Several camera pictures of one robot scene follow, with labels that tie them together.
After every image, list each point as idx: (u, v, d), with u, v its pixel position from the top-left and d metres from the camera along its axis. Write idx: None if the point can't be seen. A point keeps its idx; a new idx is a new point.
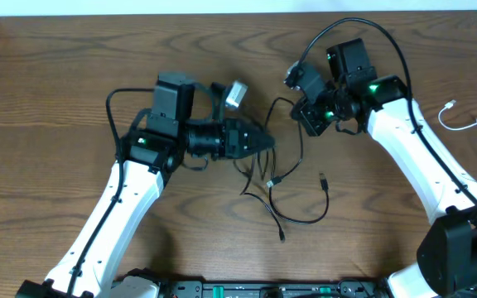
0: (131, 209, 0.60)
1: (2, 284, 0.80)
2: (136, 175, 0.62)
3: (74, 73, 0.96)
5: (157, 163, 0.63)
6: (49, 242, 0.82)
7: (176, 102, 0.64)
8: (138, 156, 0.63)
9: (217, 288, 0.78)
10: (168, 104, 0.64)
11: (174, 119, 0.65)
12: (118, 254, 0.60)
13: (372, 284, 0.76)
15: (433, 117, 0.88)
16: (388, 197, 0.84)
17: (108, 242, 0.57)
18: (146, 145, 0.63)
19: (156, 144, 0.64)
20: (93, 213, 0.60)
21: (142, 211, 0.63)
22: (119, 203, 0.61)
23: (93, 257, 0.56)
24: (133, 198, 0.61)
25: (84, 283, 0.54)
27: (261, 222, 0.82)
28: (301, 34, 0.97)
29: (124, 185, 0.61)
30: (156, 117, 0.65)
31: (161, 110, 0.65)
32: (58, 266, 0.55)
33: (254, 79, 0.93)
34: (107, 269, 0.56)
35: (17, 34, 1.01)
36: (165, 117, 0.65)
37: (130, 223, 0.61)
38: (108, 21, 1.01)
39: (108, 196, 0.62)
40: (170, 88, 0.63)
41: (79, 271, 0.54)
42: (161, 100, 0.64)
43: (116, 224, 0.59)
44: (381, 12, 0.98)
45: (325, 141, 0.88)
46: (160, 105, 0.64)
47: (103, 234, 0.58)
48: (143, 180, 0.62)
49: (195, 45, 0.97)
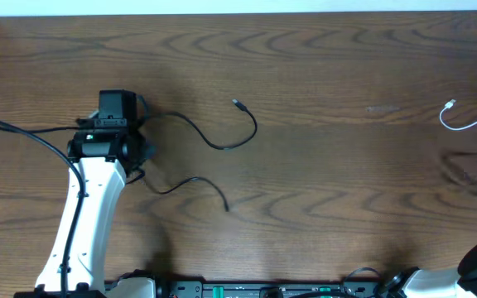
0: (101, 199, 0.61)
1: (4, 284, 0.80)
2: (94, 168, 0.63)
3: (74, 73, 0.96)
5: (113, 151, 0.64)
6: (48, 242, 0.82)
7: (121, 101, 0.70)
8: (90, 151, 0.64)
9: (217, 288, 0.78)
10: (113, 106, 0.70)
11: (122, 117, 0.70)
12: (102, 242, 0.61)
13: (372, 285, 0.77)
15: (432, 117, 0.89)
16: (387, 196, 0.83)
17: (88, 235, 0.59)
18: (94, 140, 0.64)
19: (106, 137, 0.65)
20: (65, 215, 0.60)
21: (113, 197, 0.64)
22: (87, 197, 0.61)
23: (76, 252, 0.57)
24: (100, 189, 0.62)
25: (75, 277, 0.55)
27: (261, 222, 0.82)
28: (302, 35, 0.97)
29: (85, 180, 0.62)
30: (104, 119, 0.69)
31: (108, 112, 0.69)
32: (44, 269, 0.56)
33: (253, 81, 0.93)
34: (93, 258, 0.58)
35: (18, 34, 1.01)
36: (112, 117, 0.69)
37: (102, 212, 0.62)
38: (107, 21, 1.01)
39: (73, 195, 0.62)
40: (113, 93, 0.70)
41: (67, 266, 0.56)
42: (105, 105, 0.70)
43: (89, 218, 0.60)
44: (381, 12, 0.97)
45: (325, 141, 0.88)
46: (104, 109, 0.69)
47: (79, 229, 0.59)
48: (102, 171, 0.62)
49: (195, 45, 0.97)
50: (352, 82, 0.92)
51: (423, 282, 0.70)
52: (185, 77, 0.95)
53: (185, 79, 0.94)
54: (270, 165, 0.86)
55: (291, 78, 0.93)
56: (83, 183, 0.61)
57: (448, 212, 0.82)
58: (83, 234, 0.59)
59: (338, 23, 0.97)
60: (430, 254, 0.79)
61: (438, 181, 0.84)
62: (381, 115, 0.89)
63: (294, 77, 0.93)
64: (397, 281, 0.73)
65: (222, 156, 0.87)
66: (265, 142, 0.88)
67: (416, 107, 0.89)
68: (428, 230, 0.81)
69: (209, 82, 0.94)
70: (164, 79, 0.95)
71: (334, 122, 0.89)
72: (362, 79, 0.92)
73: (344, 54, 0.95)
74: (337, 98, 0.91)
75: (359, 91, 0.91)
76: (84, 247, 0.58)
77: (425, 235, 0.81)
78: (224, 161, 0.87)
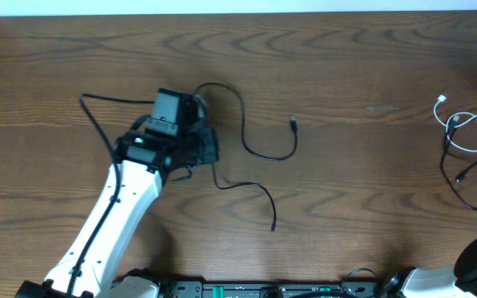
0: (131, 209, 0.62)
1: (3, 285, 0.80)
2: (134, 175, 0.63)
3: (74, 73, 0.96)
5: (156, 163, 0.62)
6: (48, 242, 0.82)
7: (177, 105, 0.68)
8: (136, 155, 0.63)
9: (217, 288, 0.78)
10: (168, 109, 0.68)
11: (175, 122, 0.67)
12: (118, 252, 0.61)
13: (373, 285, 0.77)
15: (432, 117, 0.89)
16: (387, 196, 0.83)
17: (108, 242, 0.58)
18: (143, 145, 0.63)
19: (153, 145, 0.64)
20: (93, 214, 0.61)
21: (140, 209, 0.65)
22: (118, 203, 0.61)
23: (92, 257, 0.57)
24: (132, 198, 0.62)
25: (84, 283, 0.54)
27: (261, 222, 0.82)
28: (302, 34, 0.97)
29: (122, 185, 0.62)
30: (156, 121, 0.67)
31: (161, 114, 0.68)
32: (57, 266, 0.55)
33: (253, 81, 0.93)
34: (106, 268, 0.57)
35: (18, 34, 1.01)
36: (165, 120, 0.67)
37: (127, 222, 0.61)
38: (107, 21, 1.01)
39: (105, 197, 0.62)
40: (170, 95, 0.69)
41: (79, 271, 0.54)
42: (161, 106, 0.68)
43: (115, 224, 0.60)
44: (381, 12, 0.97)
45: (325, 141, 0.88)
46: (160, 110, 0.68)
47: (103, 233, 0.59)
48: (140, 180, 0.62)
49: (195, 45, 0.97)
50: (352, 82, 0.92)
51: (421, 281, 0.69)
52: (185, 77, 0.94)
53: (185, 79, 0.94)
54: (270, 165, 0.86)
55: (291, 77, 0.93)
56: (118, 187, 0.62)
57: (448, 212, 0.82)
58: (103, 240, 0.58)
59: (338, 23, 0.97)
60: (431, 254, 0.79)
61: (437, 180, 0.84)
62: (381, 115, 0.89)
63: (294, 77, 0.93)
64: (395, 281, 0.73)
65: (222, 156, 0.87)
66: (265, 142, 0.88)
67: (416, 107, 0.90)
68: (428, 230, 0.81)
69: (209, 82, 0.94)
70: (163, 79, 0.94)
71: (334, 122, 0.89)
72: (362, 79, 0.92)
73: (344, 54, 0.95)
74: (337, 98, 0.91)
75: (359, 91, 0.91)
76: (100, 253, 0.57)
77: (425, 235, 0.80)
78: (224, 161, 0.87)
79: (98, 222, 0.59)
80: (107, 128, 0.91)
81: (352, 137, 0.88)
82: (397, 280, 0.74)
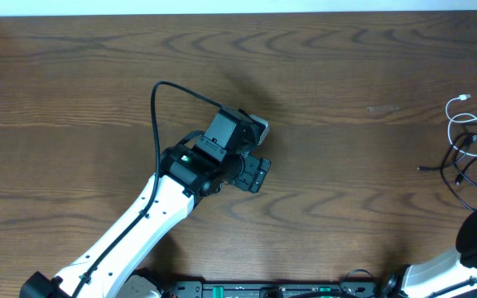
0: (157, 228, 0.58)
1: (4, 285, 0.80)
2: (171, 193, 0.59)
3: (75, 73, 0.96)
5: (194, 186, 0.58)
6: (49, 242, 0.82)
7: (232, 132, 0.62)
8: (178, 173, 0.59)
9: (217, 288, 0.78)
10: (223, 132, 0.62)
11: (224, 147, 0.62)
12: (132, 269, 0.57)
13: (372, 285, 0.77)
15: (433, 117, 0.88)
16: (387, 197, 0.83)
17: (124, 257, 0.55)
18: (188, 164, 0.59)
19: (196, 165, 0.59)
20: (118, 223, 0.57)
21: (166, 230, 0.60)
22: (146, 218, 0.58)
23: (105, 267, 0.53)
24: (161, 217, 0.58)
25: (89, 292, 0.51)
27: (261, 222, 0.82)
28: (302, 34, 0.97)
29: (155, 201, 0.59)
30: (207, 140, 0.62)
31: (214, 135, 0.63)
32: (72, 265, 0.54)
33: (253, 81, 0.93)
34: (116, 283, 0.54)
35: (18, 34, 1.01)
36: (215, 141, 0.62)
37: (149, 242, 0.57)
38: (108, 21, 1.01)
39: (136, 209, 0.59)
40: (229, 118, 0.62)
41: (89, 277, 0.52)
42: (216, 127, 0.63)
43: (137, 241, 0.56)
44: (382, 12, 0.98)
45: (324, 141, 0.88)
46: (214, 130, 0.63)
47: (122, 247, 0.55)
48: (174, 200, 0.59)
49: (195, 45, 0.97)
50: (351, 82, 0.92)
51: (421, 274, 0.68)
52: (185, 77, 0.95)
53: (185, 79, 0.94)
54: (274, 181, 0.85)
55: (291, 77, 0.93)
56: (151, 203, 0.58)
57: (447, 213, 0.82)
58: (122, 254, 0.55)
59: (338, 23, 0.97)
60: (430, 254, 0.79)
61: (437, 181, 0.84)
62: (382, 115, 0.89)
63: (294, 77, 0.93)
64: (392, 284, 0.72)
65: None
66: (264, 141, 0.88)
67: (415, 108, 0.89)
68: (428, 231, 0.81)
69: (208, 82, 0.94)
70: (163, 79, 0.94)
71: (334, 122, 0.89)
72: (361, 79, 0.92)
73: (344, 54, 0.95)
74: (337, 98, 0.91)
75: (358, 91, 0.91)
76: (114, 266, 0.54)
77: (423, 235, 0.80)
78: None
79: (121, 233, 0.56)
80: (108, 128, 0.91)
81: (351, 138, 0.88)
82: (395, 282, 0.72)
